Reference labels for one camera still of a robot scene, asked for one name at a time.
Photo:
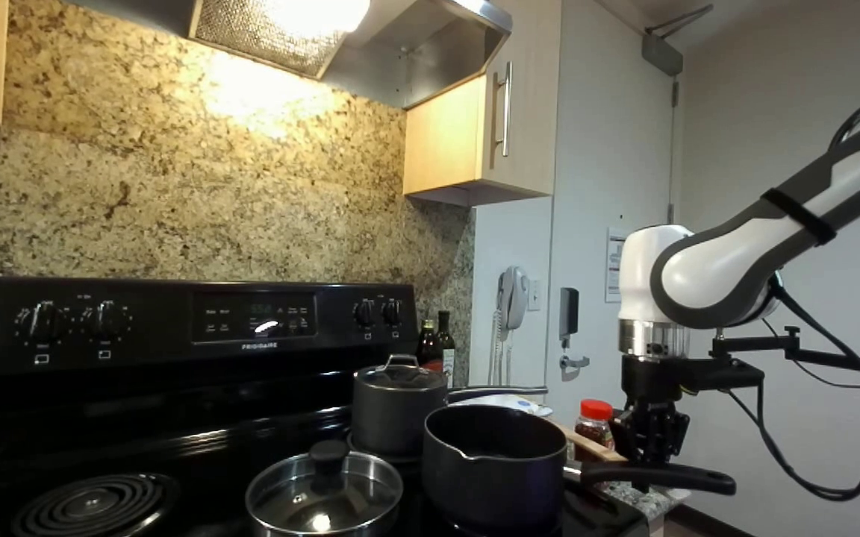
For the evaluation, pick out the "dark wine bottle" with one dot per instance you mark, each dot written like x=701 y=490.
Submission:
x=445 y=348

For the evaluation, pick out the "steel range hood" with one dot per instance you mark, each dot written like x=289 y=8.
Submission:
x=395 y=53

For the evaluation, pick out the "dark sauce bottle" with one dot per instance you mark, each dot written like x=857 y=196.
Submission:
x=427 y=348

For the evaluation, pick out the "glass lid with black knob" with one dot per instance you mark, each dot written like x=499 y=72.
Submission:
x=326 y=490

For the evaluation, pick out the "black electric stove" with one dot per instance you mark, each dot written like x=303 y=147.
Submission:
x=211 y=384

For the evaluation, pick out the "black saucepan with long handle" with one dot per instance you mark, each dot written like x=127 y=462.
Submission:
x=504 y=471

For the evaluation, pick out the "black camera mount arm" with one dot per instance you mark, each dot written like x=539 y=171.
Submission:
x=787 y=344

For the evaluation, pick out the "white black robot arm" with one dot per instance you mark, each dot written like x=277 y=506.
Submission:
x=675 y=283

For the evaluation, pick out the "slotted wooden spoon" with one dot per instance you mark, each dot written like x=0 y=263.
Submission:
x=602 y=451

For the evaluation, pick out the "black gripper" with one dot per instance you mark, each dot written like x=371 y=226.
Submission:
x=648 y=429

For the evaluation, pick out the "wooden upper cabinet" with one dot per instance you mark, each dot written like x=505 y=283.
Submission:
x=493 y=137

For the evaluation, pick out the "grey stockpot with lid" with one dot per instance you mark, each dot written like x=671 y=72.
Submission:
x=392 y=401

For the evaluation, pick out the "coil burner element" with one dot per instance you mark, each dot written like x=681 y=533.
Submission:
x=108 y=506

